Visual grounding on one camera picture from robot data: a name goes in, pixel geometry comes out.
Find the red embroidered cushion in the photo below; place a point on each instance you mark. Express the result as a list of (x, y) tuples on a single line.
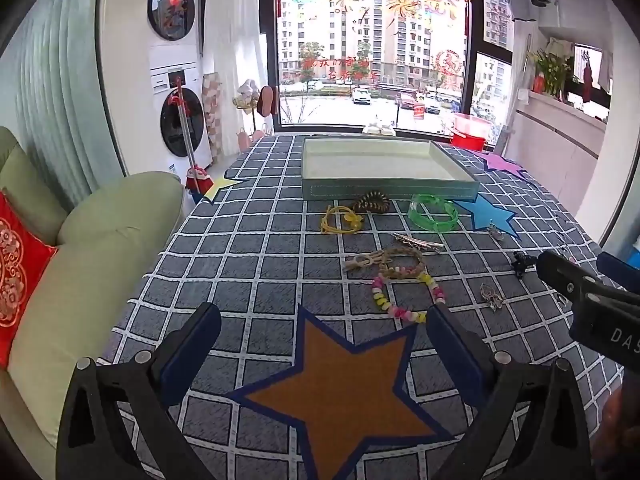
[(20, 270)]

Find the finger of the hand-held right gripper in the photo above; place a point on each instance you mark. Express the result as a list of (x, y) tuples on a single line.
[(617, 270), (562, 272)]

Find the pale green sofa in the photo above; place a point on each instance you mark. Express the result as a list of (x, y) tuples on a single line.
[(100, 260)]

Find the purple star patch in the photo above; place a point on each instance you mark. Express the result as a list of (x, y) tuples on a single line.
[(500, 162)]

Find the slipper rack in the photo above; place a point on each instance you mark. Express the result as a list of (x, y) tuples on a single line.
[(250, 95)]

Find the white dryer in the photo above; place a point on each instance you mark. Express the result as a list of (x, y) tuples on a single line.
[(172, 10)]

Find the green translucent bangle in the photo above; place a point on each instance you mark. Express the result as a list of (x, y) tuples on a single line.
[(432, 224)]

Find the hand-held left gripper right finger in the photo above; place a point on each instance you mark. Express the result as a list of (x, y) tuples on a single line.
[(450, 350)]

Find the orange star patch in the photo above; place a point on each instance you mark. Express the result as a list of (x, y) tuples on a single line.
[(340, 390)]

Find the potted plant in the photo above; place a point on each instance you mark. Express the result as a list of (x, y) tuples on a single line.
[(550, 70)]

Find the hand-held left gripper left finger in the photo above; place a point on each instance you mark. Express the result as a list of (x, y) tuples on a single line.
[(192, 350)]

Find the grey-green shallow tray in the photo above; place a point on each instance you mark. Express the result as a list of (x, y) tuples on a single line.
[(390, 190)]

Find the black claw clip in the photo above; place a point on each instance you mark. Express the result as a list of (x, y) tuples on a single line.
[(522, 262)]

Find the yellow star patch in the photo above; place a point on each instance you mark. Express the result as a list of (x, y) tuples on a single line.
[(220, 190)]

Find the pink checked folded mat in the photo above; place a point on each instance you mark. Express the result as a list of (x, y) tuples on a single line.
[(214, 110)]

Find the blue star patch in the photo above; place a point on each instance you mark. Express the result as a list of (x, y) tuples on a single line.
[(480, 212)]

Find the red bucket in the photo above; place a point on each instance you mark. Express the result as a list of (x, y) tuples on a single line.
[(470, 140)]

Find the red and white mop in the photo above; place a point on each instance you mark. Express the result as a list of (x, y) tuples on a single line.
[(199, 180)]

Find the white washing machine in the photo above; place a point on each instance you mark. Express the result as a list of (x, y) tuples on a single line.
[(182, 120)]

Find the white low cabinet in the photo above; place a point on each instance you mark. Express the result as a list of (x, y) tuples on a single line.
[(550, 145)]

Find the beige bow hair clip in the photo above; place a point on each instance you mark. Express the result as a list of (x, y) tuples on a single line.
[(362, 261)]

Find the large window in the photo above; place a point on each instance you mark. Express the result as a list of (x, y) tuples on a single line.
[(375, 35)]

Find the grey-green curtain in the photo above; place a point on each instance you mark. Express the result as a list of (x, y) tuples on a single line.
[(60, 85)]

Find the grey checked tablecloth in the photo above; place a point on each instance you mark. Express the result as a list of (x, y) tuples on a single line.
[(250, 270)]

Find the metal hair clip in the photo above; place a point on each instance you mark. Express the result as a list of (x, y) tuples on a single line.
[(417, 243)]

